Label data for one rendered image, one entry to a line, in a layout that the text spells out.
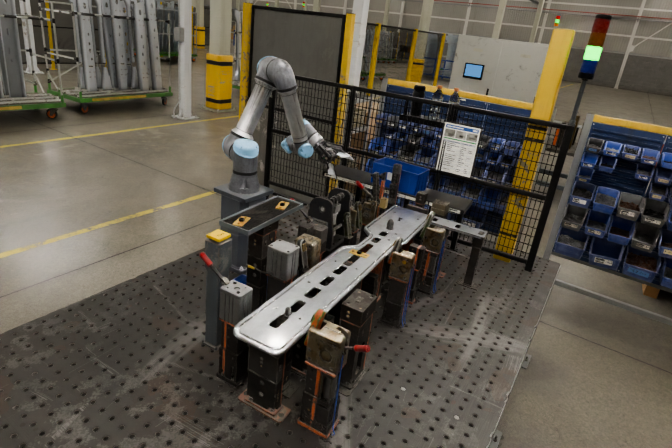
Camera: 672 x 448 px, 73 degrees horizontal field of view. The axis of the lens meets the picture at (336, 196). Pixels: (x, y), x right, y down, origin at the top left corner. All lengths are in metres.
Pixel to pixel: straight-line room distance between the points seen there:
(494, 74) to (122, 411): 7.81
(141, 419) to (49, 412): 0.27
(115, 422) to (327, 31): 3.42
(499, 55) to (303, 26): 4.85
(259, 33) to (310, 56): 0.66
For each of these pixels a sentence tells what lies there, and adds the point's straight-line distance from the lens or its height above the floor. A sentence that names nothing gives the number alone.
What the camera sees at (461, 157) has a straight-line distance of 2.72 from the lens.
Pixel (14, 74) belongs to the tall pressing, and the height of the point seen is 0.64.
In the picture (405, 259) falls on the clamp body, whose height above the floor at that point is 1.03.
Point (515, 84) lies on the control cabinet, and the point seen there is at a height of 1.31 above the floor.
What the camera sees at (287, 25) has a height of 1.84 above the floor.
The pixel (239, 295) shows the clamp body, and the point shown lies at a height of 1.06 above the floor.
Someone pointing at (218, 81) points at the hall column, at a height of 0.61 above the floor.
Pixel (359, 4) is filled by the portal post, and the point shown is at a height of 2.18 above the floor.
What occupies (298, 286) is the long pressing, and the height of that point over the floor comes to 1.00.
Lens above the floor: 1.88
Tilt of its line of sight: 20 degrees down
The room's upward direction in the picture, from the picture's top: 7 degrees clockwise
